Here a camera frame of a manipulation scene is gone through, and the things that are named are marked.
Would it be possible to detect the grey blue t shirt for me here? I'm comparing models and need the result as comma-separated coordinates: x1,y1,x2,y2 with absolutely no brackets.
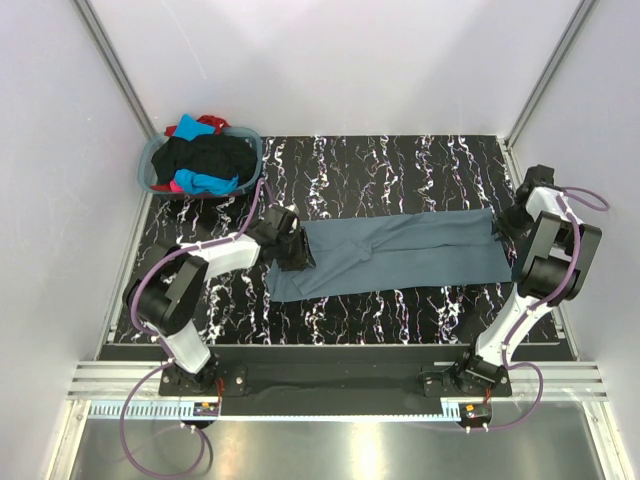
265,209,511,302

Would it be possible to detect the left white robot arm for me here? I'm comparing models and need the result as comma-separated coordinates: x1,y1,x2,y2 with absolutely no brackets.
123,205,316,396

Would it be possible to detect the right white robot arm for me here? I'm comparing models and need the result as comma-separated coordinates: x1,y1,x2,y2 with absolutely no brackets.
452,165,602,397

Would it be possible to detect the black t shirt in basket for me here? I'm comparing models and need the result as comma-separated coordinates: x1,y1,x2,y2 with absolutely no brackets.
151,134,257,185

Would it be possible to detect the cyan t shirt in basket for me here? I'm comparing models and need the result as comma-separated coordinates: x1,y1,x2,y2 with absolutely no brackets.
170,114,239,196

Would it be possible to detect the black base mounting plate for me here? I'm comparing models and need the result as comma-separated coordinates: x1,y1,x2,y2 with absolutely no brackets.
159,345,484,417

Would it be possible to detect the pink garment in basket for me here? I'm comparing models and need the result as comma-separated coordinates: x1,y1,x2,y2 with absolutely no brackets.
169,181,184,194

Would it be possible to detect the red t shirt in basket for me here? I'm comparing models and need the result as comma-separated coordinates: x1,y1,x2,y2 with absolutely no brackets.
151,114,240,196

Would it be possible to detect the teal plastic laundry basket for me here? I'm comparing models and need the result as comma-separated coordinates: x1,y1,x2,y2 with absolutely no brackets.
137,127,263,200

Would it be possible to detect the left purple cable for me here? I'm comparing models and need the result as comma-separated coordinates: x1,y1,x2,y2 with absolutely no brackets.
119,182,276,476

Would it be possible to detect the aluminium frame rail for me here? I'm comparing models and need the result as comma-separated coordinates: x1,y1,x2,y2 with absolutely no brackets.
67,361,607,422

